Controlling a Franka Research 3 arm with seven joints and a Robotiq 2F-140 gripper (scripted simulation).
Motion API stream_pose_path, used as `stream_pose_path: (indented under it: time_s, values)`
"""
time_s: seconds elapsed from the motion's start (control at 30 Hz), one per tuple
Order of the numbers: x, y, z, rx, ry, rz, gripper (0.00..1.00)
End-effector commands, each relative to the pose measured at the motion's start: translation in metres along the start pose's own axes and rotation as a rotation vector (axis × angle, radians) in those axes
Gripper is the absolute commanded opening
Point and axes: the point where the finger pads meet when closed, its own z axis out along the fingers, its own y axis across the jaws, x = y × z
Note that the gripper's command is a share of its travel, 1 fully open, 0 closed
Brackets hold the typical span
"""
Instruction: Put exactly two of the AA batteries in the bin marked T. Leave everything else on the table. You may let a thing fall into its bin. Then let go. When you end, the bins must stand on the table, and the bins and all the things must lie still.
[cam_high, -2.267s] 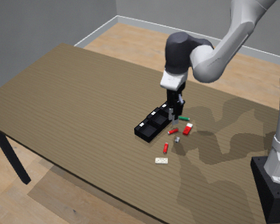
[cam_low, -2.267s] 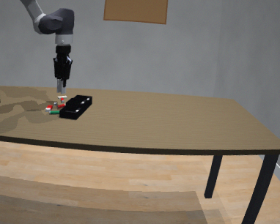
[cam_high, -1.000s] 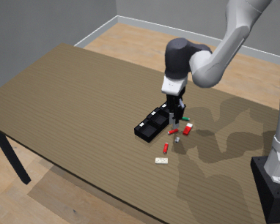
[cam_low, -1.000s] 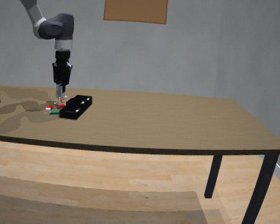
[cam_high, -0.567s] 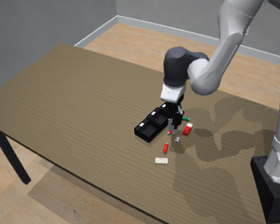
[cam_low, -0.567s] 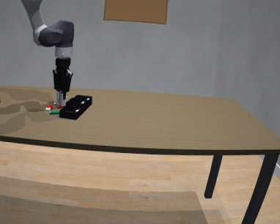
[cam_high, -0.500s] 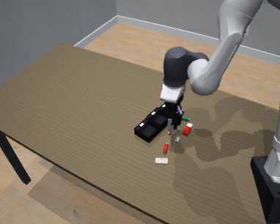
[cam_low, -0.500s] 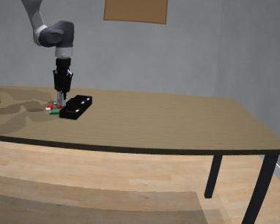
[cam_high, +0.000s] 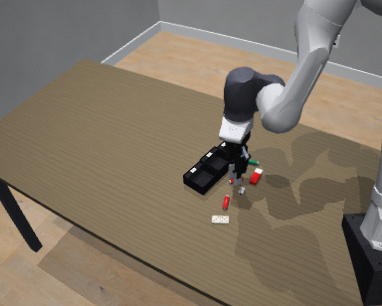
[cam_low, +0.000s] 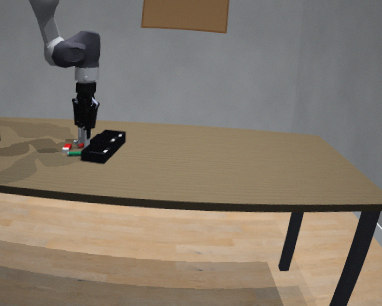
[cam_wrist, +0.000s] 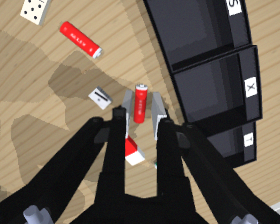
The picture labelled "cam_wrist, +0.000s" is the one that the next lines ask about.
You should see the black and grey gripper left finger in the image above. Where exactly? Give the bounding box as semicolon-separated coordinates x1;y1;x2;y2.
0;90;133;224

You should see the black rack of three bins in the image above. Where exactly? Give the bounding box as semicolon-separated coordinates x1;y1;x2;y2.
143;0;263;169

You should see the red and white eraser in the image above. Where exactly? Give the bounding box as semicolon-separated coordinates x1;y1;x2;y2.
125;135;145;166

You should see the white domino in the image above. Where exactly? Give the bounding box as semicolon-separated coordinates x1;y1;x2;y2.
20;0;51;25

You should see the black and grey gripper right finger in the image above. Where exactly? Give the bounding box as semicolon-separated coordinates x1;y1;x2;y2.
151;92;280;224

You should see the red aa battery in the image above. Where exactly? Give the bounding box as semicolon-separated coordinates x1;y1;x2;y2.
134;84;148;123
60;21;102;59

